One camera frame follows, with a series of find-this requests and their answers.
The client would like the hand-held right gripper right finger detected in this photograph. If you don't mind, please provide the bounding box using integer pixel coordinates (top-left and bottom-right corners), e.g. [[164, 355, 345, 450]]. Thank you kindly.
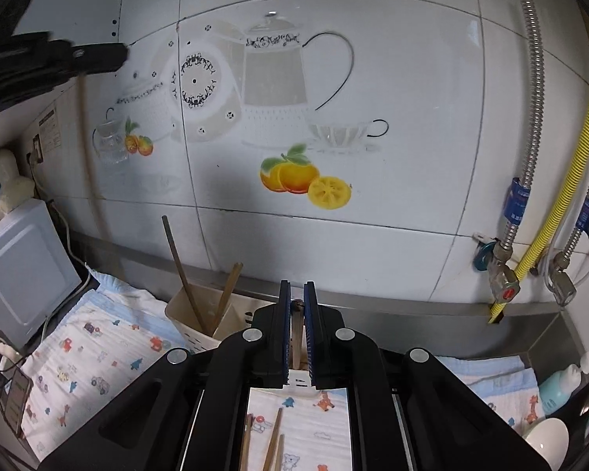
[[303, 279, 554, 471]]

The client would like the red knob water valve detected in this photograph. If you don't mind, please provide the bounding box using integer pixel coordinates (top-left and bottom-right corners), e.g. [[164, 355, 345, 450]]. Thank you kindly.
[[474, 233, 521, 305]]

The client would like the cartoon printed white cloth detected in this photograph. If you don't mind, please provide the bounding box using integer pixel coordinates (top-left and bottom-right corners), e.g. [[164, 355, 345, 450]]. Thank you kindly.
[[20, 275, 541, 471]]

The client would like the printed wall label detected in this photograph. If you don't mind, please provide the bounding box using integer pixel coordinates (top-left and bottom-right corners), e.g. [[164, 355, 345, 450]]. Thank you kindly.
[[37, 100, 62, 158]]

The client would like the teal pump soap bottle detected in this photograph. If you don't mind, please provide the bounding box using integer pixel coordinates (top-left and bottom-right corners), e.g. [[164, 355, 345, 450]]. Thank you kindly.
[[537, 351, 589, 415]]

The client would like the metal water valve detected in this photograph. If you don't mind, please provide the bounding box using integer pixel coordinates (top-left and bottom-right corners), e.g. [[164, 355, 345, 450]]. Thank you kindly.
[[545, 250, 577, 307]]

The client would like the white ceramic bowl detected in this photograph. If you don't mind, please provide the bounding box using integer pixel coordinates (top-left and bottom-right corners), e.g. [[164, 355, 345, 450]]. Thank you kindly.
[[520, 417, 570, 471]]

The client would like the black framed wall socket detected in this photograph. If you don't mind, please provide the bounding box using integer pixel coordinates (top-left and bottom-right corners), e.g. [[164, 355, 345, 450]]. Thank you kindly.
[[27, 132, 45, 165]]

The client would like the white microwave oven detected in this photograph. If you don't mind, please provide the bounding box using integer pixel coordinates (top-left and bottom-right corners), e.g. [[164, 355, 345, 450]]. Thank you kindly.
[[0, 199, 84, 349]]

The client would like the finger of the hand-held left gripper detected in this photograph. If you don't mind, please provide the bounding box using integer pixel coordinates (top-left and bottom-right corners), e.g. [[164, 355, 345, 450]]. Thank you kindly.
[[71, 42, 128, 75]]

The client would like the brown wooden chopstick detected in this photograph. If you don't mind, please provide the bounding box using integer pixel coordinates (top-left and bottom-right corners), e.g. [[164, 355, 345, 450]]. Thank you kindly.
[[211, 262, 244, 337], [293, 298, 306, 371]]

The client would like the yellow corrugated gas hose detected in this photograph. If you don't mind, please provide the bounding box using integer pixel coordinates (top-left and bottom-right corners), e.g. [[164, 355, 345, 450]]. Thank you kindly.
[[488, 24, 589, 325]]

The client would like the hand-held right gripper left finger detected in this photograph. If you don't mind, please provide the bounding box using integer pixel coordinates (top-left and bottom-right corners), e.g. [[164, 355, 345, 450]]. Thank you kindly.
[[38, 279, 295, 471]]

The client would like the white power cable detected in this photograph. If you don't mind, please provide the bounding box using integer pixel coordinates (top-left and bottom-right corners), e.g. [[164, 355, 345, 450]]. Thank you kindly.
[[39, 260, 91, 344]]

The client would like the white small appliance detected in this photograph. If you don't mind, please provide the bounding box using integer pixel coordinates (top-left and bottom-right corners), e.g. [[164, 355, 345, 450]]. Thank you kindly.
[[0, 150, 35, 207]]

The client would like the cream plastic chopstick holder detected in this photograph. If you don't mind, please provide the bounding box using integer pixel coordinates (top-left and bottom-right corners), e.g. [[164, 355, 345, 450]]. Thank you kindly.
[[165, 285, 320, 397]]

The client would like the dark brown chopstick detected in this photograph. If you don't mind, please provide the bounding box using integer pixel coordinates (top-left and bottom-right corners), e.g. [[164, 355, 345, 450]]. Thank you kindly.
[[161, 215, 209, 337]]

